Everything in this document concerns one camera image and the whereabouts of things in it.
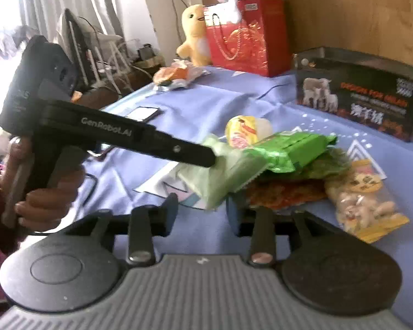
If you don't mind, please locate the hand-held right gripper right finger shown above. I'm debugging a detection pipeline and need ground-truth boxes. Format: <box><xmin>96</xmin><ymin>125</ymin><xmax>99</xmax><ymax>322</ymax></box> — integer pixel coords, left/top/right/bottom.
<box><xmin>227</xmin><ymin>196</ymin><xmax>334</xmax><ymax>269</ymax></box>

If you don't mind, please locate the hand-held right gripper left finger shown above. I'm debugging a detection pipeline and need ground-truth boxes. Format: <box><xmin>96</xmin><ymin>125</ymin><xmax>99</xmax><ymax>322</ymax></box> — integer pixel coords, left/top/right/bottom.
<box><xmin>72</xmin><ymin>193</ymin><xmax>179</xmax><ymax>268</ymax></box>

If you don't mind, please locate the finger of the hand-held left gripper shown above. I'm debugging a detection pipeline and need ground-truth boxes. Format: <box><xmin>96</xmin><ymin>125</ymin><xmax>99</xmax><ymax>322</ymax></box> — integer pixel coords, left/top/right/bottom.
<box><xmin>151</xmin><ymin>128</ymin><xmax>217</xmax><ymax>167</ymax></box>

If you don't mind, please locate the pale green snack packet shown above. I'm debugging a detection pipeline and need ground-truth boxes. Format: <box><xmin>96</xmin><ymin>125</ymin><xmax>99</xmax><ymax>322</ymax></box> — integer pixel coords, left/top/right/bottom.
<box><xmin>177</xmin><ymin>136</ymin><xmax>272</xmax><ymax>211</ymax></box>

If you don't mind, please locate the yellow red jelly cup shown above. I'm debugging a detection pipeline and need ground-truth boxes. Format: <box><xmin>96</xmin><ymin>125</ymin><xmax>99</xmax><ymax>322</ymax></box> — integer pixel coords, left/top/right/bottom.
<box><xmin>225</xmin><ymin>115</ymin><xmax>273</xmax><ymax>150</ymax></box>

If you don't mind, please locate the bright green snack packet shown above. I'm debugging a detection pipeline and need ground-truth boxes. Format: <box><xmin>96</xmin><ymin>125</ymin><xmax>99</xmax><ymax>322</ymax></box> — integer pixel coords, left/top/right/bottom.
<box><xmin>251</xmin><ymin>132</ymin><xmax>338</xmax><ymax>174</ymax></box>

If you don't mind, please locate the yellow clear cracker bag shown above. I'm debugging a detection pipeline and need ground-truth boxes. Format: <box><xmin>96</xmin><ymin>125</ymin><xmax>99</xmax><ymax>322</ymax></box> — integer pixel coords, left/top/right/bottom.
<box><xmin>324</xmin><ymin>160</ymin><xmax>410</xmax><ymax>244</ymax></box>

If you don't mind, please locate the black printed cardboard box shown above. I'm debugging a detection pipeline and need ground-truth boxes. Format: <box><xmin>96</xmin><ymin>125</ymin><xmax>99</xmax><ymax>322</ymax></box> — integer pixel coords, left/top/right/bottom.
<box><xmin>294</xmin><ymin>46</ymin><xmax>413</xmax><ymax>143</ymax></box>

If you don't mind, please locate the person's left hand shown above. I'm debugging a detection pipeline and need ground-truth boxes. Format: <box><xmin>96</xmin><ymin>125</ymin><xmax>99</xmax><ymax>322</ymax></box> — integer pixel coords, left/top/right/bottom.
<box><xmin>2</xmin><ymin>137</ymin><xmax>86</xmax><ymax>232</ymax></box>

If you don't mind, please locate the blue printed blanket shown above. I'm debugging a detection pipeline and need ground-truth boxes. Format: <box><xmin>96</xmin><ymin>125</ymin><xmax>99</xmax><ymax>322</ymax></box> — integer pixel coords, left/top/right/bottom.
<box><xmin>70</xmin><ymin>65</ymin><xmax>413</xmax><ymax>317</ymax></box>

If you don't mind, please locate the orange red snack packet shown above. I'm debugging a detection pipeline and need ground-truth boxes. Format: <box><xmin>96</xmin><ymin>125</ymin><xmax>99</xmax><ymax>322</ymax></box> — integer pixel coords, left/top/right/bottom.
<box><xmin>246</xmin><ymin>178</ymin><xmax>328</xmax><ymax>211</ymax></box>

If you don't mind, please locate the black phone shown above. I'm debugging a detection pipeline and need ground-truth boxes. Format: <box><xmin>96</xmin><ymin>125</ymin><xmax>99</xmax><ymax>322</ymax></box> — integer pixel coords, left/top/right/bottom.
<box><xmin>127</xmin><ymin>105</ymin><xmax>161</xmax><ymax>123</ymax></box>

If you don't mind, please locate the clothes iron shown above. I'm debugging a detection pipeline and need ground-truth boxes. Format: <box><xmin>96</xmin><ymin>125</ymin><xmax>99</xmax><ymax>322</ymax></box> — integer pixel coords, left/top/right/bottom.
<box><xmin>59</xmin><ymin>9</ymin><xmax>91</xmax><ymax>92</ymax></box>

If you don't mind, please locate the small dark device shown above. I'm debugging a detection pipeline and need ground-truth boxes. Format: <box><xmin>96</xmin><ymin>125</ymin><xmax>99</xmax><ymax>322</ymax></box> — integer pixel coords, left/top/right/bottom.
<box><xmin>137</xmin><ymin>43</ymin><xmax>159</xmax><ymax>62</ymax></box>

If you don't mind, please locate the dark green snack packet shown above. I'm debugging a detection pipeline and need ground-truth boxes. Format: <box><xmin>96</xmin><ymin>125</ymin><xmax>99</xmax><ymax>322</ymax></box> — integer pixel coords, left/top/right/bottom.
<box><xmin>262</xmin><ymin>148</ymin><xmax>352</xmax><ymax>183</ymax></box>

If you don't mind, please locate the yellow duck plush toy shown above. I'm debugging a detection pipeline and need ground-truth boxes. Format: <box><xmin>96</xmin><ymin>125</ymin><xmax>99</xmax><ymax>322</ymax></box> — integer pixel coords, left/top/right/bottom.
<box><xmin>176</xmin><ymin>4</ymin><xmax>213</xmax><ymax>67</ymax></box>

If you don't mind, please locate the white curtain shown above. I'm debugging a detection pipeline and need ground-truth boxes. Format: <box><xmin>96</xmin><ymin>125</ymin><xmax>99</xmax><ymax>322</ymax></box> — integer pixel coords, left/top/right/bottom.
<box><xmin>19</xmin><ymin>0</ymin><xmax>126</xmax><ymax>40</ymax></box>

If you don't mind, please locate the red gift bag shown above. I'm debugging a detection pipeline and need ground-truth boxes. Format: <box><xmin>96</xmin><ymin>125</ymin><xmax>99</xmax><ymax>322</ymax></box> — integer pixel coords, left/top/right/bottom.
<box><xmin>205</xmin><ymin>0</ymin><xmax>294</xmax><ymax>78</ymax></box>

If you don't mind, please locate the wooden board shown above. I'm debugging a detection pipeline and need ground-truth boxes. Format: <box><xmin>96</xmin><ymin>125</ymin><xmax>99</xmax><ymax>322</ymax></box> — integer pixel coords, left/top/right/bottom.
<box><xmin>277</xmin><ymin>0</ymin><xmax>413</xmax><ymax>67</ymax></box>

